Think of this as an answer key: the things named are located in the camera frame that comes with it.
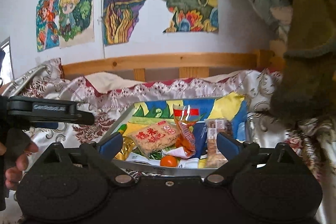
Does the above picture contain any wooden bench backrest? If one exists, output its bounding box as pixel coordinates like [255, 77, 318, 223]
[62, 50, 274, 82]

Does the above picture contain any olive plush toy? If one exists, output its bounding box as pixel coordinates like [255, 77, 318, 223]
[270, 0, 335, 124]

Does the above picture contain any person left hand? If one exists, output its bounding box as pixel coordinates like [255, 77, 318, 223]
[1, 141, 39, 190]

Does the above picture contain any brown cereal bar pack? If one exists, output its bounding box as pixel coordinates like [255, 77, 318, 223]
[206, 118, 232, 168]

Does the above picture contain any gold yellow snack packet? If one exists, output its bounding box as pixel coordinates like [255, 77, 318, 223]
[114, 136, 135, 161]

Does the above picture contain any rice cracker snack pack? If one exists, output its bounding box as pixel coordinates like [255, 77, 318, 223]
[127, 121, 180, 157]

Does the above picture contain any small orange mandarin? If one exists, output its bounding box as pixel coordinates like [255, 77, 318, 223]
[160, 155, 178, 168]

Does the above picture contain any floral satin cloth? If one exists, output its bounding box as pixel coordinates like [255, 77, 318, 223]
[1, 59, 335, 223]

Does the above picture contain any orange chips clear bag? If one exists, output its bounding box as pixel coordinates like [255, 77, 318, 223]
[173, 105, 202, 159]

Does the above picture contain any red haired cartoon drawing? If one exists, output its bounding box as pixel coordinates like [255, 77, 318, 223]
[36, 0, 59, 52]

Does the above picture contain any blue white snack pack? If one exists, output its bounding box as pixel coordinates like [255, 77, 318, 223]
[192, 122, 207, 159]

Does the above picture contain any anime girl drawing on wall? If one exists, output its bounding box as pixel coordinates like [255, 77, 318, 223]
[58, 0, 95, 48]

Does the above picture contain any yellow green snack pack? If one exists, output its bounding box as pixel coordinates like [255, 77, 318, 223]
[117, 124, 127, 135]

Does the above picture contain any grey tray with dinosaur drawing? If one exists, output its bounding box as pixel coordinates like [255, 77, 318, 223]
[97, 93, 251, 176]

